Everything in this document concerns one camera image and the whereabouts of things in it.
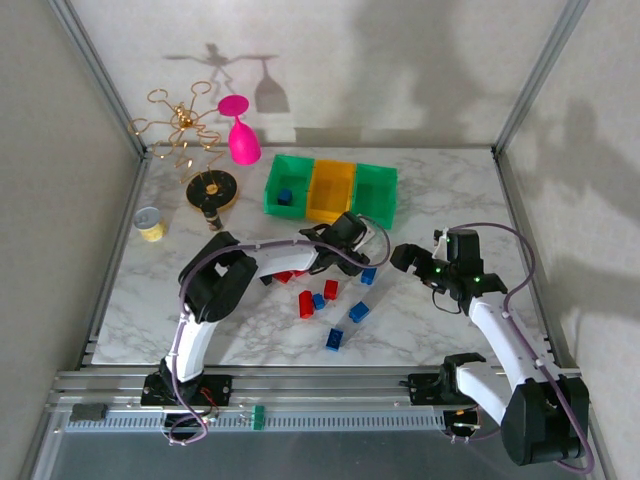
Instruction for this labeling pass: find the aluminium frame side rail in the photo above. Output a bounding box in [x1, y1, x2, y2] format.
[492, 148, 584, 374]
[78, 148, 154, 369]

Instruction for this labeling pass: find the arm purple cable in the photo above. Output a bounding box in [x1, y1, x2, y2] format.
[162, 214, 391, 447]
[444, 222, 596, 475]

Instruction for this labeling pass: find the gold wire glass rack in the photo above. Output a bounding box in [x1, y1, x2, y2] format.
[127, 81, 241, 211]

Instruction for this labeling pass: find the grey slotted cable duct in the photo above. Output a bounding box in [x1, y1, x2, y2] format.
[58, 407, 449, 435]

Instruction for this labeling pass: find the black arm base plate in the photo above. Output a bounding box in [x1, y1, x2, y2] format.
[408, 372, 497, 407]
[140, 373, 234, 408]

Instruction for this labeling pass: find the aluminium frame post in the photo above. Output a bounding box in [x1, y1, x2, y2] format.
[19, 409, 69, 480]
[47, 0, 151, 157]
[582, 399, 617, 480]
[491, 0, 592, 155]

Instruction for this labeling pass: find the yellow plastic bin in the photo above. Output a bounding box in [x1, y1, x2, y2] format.
[305, 158, 359, 225]

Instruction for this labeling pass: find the green plastic bin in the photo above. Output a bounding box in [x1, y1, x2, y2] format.
[263, 153, 316, 221]
[349, 162, 400, 231]

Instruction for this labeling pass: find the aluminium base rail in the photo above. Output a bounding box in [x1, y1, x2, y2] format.
[47, 367, 596, 412]

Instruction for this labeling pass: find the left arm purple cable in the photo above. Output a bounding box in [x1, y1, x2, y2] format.
[162, 214, 391, 447]

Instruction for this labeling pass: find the pink wine glass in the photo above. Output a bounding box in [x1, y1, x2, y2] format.
[216, 94, 263, 168]

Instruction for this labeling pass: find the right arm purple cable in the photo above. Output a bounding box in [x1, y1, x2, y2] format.
[444, 222, 596, 475]

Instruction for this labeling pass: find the silver can yellow label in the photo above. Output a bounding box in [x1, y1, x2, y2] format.
[133, 206, 169, 244]

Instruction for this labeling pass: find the dark grey pad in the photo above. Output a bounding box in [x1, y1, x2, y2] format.
[70, 402, 108, 423]

